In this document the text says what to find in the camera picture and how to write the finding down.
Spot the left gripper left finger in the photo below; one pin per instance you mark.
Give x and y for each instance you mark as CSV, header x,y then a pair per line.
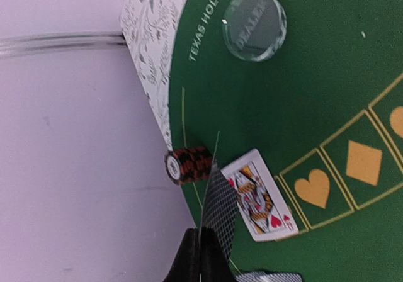
x,y
186,264

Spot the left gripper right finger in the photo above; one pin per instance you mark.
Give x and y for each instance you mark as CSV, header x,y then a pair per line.
x,y
213,264

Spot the queen of hearts card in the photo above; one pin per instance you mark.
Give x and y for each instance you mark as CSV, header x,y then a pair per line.
x,y
261,205

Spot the red black chip stack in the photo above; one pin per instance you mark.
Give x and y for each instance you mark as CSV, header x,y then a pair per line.
x,y
185,166

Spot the clear dealer button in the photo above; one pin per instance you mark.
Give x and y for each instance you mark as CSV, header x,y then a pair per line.
x,y
254,30

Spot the green poker mat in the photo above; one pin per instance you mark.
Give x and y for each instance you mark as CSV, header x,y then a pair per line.
x,y
325,113

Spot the floral tablecloth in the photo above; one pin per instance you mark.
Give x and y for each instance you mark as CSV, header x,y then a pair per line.
x,y
149,28

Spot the left aluminium frame post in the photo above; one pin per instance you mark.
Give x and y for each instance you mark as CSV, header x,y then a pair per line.
x,y
60,42

